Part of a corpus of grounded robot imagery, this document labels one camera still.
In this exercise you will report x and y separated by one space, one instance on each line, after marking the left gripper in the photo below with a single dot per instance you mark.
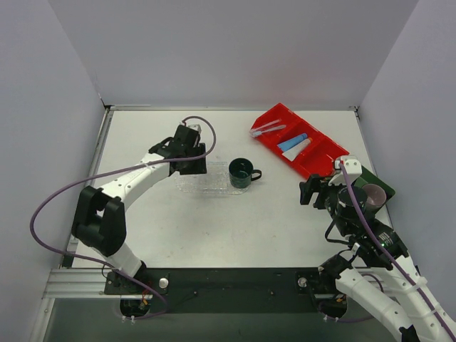
194 164

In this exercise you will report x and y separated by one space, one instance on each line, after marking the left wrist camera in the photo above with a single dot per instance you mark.
192 131

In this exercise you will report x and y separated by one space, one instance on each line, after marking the clear textured plastic tray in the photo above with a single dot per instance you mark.
215 181

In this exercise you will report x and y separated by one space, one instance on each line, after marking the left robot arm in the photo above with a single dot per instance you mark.
99 221

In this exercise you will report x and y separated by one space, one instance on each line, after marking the dark green mug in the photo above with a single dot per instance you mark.
242 173

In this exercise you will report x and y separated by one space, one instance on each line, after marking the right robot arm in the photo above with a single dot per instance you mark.
392 290

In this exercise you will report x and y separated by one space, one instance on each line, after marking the red divided bin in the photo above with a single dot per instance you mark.
318 158

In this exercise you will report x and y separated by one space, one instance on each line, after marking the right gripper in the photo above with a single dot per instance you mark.
313 192

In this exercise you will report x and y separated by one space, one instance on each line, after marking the white orange-capped toothpaste tube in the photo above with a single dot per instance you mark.
293 153

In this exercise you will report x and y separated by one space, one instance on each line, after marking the toothbrush in clear wrapper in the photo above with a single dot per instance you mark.
267 128

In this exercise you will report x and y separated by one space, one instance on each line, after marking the aluminium rail frame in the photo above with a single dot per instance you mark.
78 284

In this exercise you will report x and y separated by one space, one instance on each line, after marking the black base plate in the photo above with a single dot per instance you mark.
230 290

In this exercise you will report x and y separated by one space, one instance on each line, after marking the purple cup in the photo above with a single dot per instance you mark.
376 196

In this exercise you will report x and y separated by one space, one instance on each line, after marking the green bin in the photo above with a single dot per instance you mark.
368 177

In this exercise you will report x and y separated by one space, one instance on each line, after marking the blue toothpaste tube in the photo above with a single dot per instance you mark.
290 143

